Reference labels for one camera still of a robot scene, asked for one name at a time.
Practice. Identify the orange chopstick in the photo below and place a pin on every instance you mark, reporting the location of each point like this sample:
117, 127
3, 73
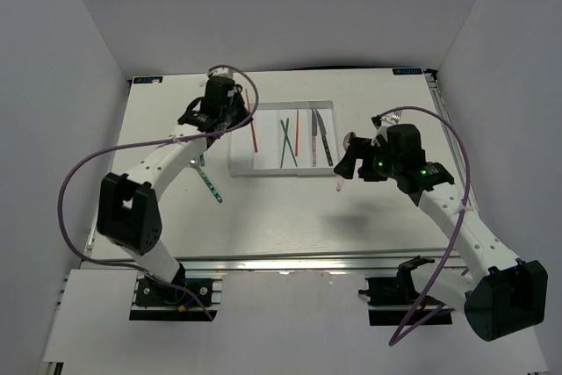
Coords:
252, 123
296, 141

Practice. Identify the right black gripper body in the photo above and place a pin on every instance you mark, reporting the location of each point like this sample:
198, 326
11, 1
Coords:
378, 165

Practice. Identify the left corner label sticker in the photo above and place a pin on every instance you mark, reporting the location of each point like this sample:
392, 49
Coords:
147, 79

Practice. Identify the knife with dark handle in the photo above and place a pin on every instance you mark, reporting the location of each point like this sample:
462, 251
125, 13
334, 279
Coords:
322, 133

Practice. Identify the spoon with teal handle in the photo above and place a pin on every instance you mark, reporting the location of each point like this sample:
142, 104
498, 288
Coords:
195, 164

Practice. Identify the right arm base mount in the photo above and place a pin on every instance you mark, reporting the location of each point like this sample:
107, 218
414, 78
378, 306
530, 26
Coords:
389, 298

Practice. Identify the white divided utensil tray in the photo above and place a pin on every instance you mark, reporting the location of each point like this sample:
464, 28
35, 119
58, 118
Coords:
243, 162

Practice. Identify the fork with dark handle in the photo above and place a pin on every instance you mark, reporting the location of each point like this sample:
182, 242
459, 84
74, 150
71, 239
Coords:
391, 118

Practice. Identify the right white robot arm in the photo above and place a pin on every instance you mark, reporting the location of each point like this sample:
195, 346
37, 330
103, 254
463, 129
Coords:
502, 293

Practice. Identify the aluminium rail frame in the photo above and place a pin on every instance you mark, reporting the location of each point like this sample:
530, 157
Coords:
299, 223

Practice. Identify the right corner label sticker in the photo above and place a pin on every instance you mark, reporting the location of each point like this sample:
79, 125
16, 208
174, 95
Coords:
407, 71

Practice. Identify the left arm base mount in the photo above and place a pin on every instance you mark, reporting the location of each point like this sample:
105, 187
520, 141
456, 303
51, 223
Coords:
153, 302

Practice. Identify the spoon with pink handle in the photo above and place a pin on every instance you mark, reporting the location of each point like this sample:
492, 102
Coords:
340, 182

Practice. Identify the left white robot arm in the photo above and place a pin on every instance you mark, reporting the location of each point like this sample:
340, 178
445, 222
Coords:
128, 210

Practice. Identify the knife with pink handle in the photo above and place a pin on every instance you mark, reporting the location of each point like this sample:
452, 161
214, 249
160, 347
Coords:
314, 132

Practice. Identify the corner label sticker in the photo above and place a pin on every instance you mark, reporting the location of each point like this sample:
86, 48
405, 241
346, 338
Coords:
407, 71
147, 79

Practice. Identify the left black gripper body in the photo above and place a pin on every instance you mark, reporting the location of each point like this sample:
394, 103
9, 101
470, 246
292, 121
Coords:
237, 111

